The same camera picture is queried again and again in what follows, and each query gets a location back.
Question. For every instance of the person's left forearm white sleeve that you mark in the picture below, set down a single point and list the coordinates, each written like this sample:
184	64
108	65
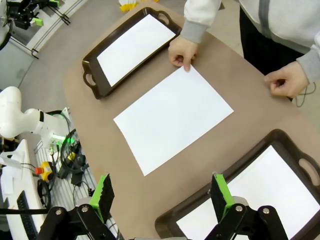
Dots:
312	62

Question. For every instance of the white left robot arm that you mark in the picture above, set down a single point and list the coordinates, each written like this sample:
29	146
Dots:
15	112

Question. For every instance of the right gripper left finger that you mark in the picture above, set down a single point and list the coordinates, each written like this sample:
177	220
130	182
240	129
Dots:
103	197

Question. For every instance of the black power adapter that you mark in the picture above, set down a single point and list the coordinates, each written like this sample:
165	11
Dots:
77	177

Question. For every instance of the white A4 paper sheet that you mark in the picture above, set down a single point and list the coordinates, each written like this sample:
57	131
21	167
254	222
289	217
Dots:
135	47
265	195

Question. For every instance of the person's right hand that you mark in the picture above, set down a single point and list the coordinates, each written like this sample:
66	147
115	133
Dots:
183	52

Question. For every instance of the white desk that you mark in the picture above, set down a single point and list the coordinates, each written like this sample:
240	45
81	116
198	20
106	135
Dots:
22	180

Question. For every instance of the yellow emergency stop button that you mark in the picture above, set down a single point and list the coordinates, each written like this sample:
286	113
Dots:
45	171

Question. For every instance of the person's right forearm white sleeve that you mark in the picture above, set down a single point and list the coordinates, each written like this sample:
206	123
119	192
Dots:
200	17

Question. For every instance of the black floor stand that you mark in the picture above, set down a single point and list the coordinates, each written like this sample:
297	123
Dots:
60	16

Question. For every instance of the yellow white folded object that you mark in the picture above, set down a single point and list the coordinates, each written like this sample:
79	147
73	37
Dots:
128	6

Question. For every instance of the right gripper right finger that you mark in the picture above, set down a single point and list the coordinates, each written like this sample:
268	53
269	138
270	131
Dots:
220	197

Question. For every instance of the black computer keyboard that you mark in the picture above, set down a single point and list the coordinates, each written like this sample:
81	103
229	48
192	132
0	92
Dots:
26	217

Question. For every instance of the white A4 paper stack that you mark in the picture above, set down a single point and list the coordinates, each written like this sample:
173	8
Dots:
172	120

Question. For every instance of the slotted aluminium base plate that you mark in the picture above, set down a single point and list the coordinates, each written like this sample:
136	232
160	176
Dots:
72	197

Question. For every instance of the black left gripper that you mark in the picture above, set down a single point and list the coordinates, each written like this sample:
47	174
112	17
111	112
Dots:
22	15

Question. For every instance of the dark brown serving tray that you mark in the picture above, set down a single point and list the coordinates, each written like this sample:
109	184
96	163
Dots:
225	175
101	90

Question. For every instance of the person in white hoodie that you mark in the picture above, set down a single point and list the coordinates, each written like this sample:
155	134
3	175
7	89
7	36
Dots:
287	20

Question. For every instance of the person's left hand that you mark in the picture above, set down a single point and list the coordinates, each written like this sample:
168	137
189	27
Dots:
290	80

